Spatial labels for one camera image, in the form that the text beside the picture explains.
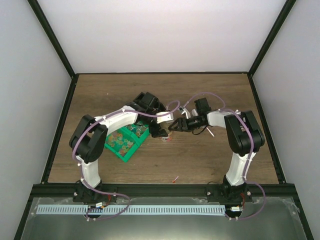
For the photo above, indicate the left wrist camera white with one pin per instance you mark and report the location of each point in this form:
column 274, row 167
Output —
column 165, row 116

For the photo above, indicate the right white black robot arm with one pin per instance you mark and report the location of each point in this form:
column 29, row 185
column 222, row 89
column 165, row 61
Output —
column 244, row 135

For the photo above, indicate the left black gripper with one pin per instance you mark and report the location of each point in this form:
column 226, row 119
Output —
column 157, row 133

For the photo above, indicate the light blue slotted cable duct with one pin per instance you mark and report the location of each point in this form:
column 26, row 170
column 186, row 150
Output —
column 204, row 210

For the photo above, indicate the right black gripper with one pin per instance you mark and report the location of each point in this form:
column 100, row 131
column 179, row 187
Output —
column 181, row 121

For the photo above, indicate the clear plastic jar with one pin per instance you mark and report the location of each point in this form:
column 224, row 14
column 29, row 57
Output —
column 167, row 138

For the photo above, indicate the green bin gummy candies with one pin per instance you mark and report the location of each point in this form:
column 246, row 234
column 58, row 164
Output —
column 122, row 143

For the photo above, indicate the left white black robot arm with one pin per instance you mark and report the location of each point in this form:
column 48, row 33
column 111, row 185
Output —
column 88, row 140

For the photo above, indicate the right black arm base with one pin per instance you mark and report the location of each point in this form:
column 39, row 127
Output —
column 227, row 193

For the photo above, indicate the black bin candies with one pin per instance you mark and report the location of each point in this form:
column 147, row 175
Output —
column 148, row 103

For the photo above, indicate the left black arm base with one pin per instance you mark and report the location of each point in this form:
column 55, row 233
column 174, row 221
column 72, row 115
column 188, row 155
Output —
column 82, row 194

